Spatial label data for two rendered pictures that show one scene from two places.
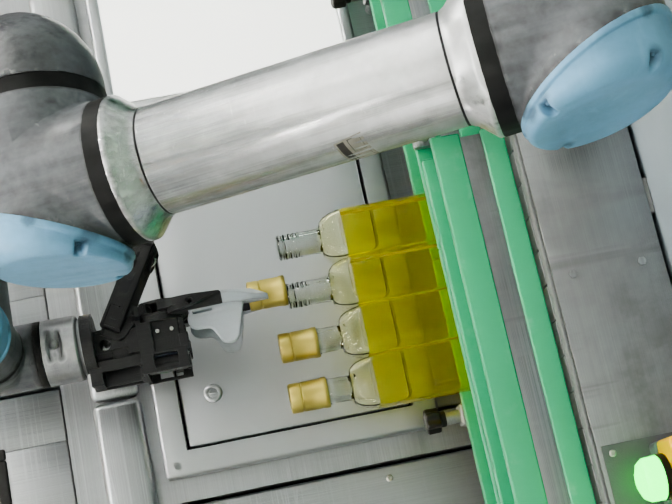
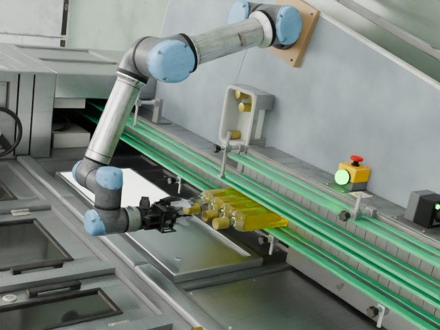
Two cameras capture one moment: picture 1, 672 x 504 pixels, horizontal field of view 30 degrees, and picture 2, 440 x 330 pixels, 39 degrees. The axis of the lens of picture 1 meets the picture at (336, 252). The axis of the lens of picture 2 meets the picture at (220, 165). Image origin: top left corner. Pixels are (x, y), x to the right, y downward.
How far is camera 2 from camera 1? 170 cm
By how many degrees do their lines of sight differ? 59
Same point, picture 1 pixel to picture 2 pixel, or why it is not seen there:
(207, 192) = (210, 46)
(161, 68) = not seen: hidden behind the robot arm
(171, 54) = not seen: hidden behind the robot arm
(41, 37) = not seen: hidden behind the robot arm
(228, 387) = (183, 257)
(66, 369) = (135, 214)
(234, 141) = (214, 33)
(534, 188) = (265, 156)
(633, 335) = (313, 171)
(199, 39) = (126, 200)
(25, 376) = (121, 215)
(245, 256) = (170, 234)
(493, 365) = (279, 179)
